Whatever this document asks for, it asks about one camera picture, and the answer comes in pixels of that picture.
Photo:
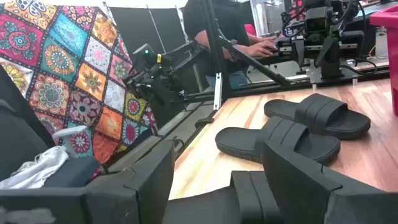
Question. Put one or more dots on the red plastic bin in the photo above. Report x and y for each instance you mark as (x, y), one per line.
(393, 46)

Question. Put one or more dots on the black aluminium rig frame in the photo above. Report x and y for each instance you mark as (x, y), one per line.
(258, 67)

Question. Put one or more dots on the black rubber slide sandal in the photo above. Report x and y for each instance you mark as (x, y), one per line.
(242, 140)
(217, 208)
(326, 115)

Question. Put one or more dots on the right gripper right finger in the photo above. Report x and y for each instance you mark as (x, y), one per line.
(311, 199)

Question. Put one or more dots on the person's hand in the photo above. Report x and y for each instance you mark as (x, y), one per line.
(264, 49)
(268, 38)

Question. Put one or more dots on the pale grey plastic piece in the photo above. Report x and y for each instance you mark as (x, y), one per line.
(70, 133)

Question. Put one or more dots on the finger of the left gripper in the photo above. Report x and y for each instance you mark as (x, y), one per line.
(299, 53)
(331, 59)

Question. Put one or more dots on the dark blue cushion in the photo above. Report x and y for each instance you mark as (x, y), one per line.
(73, 172)

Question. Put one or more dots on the white crumpled cloth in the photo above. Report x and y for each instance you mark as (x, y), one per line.
(34, 171)

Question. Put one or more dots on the person's forearm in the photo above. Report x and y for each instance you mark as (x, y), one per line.
(245, 48)

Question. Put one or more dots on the black fabric backdrop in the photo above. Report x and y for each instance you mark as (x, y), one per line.
(140, 28)

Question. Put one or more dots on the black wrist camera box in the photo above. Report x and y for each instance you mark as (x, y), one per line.
(317, 20)

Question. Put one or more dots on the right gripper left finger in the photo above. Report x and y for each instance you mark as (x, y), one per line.
(93, 205)

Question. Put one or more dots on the colourful patterned cloth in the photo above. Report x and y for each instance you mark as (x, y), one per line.
(62, 62)

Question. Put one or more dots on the silver metal bracket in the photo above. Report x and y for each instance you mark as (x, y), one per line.
(218, 90)

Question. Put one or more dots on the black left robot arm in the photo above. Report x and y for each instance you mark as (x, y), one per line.
(335, 9)

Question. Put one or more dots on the person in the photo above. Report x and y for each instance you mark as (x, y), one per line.
(236, 21)

